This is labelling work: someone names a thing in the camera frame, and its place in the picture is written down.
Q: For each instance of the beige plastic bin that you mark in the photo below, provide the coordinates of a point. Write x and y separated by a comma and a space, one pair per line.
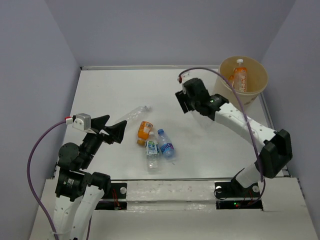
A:
247, 78

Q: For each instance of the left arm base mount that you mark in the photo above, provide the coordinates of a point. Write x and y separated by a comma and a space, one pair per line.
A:
115, 199

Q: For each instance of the green label water bottle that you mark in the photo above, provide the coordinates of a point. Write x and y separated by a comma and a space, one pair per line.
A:
152, 153

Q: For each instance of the orange juice bottle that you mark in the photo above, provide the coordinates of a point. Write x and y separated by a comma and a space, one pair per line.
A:
143, 132

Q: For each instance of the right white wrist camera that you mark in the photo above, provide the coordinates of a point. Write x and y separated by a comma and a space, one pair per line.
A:
184, 77

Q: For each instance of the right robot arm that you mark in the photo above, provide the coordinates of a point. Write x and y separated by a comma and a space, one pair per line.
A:
273, 148

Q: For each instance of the blue cap water bottle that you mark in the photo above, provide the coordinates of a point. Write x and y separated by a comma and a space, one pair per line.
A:
165, 145

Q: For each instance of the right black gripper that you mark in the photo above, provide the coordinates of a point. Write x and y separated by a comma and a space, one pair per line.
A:
183, 97

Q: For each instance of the orange tea bottle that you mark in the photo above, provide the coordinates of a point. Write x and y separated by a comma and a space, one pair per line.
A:
231, 80
240, 74

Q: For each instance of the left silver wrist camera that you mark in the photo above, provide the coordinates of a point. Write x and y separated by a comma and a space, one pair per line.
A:
82, 122

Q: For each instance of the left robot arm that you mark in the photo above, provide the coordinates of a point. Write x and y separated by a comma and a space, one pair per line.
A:
77, 191

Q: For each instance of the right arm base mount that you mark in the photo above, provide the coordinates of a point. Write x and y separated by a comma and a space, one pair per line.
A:
229, 199

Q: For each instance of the clear crushed bottle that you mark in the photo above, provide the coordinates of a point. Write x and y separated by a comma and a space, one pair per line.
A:
135, 116

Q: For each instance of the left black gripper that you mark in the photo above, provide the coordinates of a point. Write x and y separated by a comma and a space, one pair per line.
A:
116, 131

